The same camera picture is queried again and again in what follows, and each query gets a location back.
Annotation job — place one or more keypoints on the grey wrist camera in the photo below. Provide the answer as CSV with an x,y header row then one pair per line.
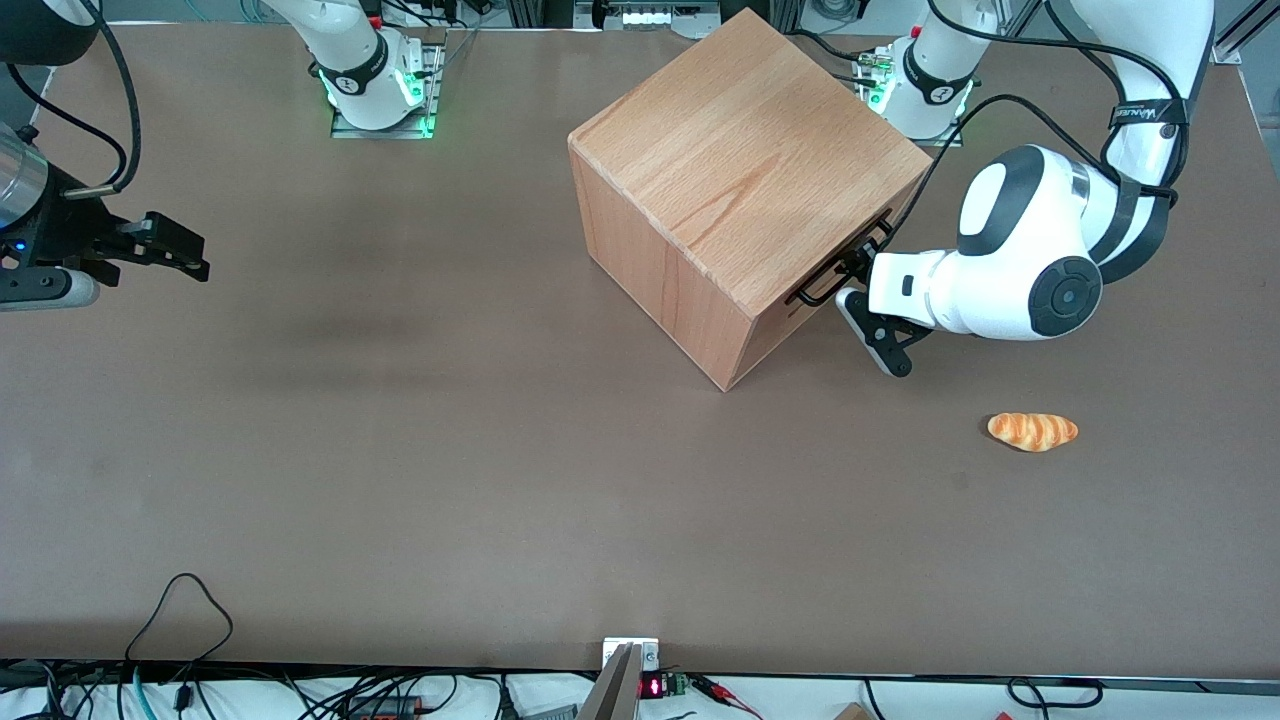
x,y
50,290
865,325

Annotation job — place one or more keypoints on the aluminium camera mount bar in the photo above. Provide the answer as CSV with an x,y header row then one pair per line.
x,y
612,690

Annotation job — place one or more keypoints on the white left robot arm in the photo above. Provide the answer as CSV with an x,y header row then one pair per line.
x,y
1010,280

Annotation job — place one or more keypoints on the white device with lights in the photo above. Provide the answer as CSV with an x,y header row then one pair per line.
x,y
650,15

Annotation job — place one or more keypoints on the white metal bracket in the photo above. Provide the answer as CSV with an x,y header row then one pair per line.
x,y
648,650

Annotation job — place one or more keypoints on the brown cardboard piece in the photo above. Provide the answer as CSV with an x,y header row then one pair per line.
x,y
852,713

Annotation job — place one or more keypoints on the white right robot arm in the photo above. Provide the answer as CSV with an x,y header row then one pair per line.
x,y
350,50

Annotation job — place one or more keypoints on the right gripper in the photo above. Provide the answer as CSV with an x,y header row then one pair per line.
x,y
62,228

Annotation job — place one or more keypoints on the steel robot base plate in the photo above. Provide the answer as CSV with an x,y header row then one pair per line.
x,y
945,141
345,128

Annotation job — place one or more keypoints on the light wooden drawer cabinet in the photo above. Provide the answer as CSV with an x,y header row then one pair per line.
x,y
720,150

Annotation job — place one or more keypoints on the aluminium frame profile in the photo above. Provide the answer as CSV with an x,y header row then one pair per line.
x,y
1240,40

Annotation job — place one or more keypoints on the orange striped toy bread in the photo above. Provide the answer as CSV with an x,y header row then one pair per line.
x,y
1032,431

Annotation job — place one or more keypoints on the red and black device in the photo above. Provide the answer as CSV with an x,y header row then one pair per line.
x,y
385,708

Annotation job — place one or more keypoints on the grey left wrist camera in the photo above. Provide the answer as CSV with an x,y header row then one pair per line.
x,y
865,325

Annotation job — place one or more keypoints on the red digit display module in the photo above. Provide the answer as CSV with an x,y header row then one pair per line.
x,y
655,687

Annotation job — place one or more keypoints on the red and black clip leads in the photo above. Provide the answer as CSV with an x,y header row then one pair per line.
x,y
725,692

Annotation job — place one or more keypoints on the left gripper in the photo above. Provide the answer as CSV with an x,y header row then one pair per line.
x,y
853,266

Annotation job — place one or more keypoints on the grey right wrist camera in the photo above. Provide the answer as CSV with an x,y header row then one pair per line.
x,y
50,290

